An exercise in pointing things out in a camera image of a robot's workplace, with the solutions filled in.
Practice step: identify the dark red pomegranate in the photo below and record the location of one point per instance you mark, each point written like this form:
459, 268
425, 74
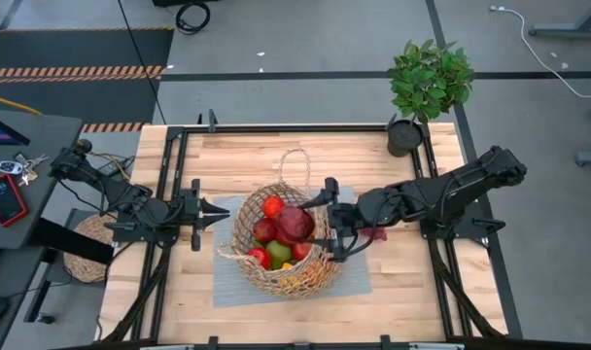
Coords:
294, 224

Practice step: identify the yellow bell pepper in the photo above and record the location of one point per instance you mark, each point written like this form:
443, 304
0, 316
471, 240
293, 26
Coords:
287, 266

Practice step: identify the black desk crossbar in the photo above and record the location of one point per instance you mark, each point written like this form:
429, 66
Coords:
72, 240

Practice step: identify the black round knob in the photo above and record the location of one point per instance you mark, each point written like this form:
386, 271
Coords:
84, 145

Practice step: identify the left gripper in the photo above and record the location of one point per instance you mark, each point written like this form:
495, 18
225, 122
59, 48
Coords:
188, 211

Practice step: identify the bunch of metal keys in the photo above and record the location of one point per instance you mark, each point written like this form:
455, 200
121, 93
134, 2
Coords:
29, 170

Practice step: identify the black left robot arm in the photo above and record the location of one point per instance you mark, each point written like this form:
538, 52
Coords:
130, 201

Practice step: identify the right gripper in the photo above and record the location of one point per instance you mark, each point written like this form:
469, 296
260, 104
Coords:
344, 219

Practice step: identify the grey woven placemat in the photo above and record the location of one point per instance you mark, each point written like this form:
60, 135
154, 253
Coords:
227, 291

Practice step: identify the purple grape bunch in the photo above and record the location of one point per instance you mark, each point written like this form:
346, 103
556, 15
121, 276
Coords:
378, 235

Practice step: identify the black hazard-striped floor mat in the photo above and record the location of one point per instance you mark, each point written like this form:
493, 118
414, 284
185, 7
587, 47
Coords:
81, 48

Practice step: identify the white car key fob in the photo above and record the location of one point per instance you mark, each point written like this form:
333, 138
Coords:
10, 167

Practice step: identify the smartphone in red case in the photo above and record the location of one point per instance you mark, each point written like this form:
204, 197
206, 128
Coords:
5, 199

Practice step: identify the black power strip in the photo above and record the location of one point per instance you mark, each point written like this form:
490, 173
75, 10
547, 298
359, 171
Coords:
108, 170

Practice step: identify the red apple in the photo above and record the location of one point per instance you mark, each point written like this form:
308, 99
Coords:
272, 205
264, 230

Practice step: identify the grey desk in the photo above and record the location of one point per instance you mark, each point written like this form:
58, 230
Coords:
47, 141

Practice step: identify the round woven seagrass mat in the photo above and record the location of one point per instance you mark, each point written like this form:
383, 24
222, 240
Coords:
84, 265

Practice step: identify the black aluminium rig frame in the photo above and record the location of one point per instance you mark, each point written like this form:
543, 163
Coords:
286, 128

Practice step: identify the green pear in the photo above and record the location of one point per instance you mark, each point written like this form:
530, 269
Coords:
278, 253

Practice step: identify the grey desk leg frame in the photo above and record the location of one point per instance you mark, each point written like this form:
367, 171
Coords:
567, 33

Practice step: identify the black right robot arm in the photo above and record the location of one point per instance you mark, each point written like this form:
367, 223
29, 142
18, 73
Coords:
446, 194

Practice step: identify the green plant in black pot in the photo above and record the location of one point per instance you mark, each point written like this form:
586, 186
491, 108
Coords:
429, 80

